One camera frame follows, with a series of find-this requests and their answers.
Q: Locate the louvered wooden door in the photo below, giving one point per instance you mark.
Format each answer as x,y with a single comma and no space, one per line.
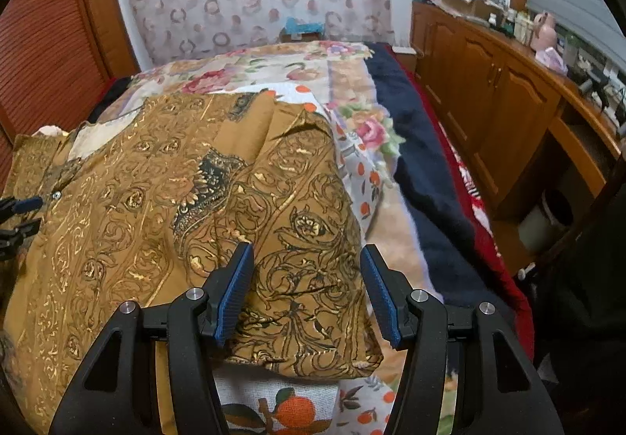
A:
49,48

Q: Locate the row of small bottles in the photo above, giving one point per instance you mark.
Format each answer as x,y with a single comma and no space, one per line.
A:
518,26

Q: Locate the cardboard box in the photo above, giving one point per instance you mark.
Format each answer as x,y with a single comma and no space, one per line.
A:
462,2

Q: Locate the teal box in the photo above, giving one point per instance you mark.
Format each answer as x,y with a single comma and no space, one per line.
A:
303,27

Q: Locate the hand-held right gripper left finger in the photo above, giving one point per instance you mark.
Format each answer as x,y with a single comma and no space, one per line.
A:
234,293

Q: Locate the floral blanket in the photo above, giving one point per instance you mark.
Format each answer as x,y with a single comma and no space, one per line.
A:
220,73

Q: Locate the white orange-print blanket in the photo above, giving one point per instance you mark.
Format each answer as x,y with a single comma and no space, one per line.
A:
283,408

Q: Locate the navy blanket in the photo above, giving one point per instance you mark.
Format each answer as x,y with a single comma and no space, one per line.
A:
420,161

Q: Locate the wooden cabinet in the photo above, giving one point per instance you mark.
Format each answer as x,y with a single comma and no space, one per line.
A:
469,73

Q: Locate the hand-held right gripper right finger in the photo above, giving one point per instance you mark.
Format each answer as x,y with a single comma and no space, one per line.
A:
379,298

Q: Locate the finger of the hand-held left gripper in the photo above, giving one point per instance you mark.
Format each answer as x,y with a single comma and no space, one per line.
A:
22,206
19,234

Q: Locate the golden brown patterned garment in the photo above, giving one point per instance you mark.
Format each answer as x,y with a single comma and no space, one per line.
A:
146,220

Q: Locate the pink figurine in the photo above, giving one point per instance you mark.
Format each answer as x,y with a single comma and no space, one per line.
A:
545,31

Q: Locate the waste bin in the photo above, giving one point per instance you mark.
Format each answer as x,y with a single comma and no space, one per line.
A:
543,220

